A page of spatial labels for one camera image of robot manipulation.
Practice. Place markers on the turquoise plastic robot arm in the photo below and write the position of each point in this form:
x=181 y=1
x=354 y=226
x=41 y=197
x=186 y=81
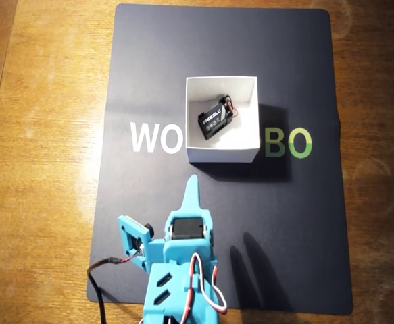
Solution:
x=173 y=303

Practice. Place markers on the dark mat with printed letters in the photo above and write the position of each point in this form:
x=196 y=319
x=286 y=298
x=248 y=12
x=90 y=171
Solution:
x=217 y=50

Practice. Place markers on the small black battery pack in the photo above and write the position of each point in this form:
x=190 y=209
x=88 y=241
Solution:
x=213 y=121

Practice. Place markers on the white open cardboard box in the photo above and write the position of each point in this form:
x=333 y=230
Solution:
x=222 y=155

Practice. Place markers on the turquoise gripper with servo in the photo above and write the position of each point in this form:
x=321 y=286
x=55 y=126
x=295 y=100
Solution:
x=187 y=232

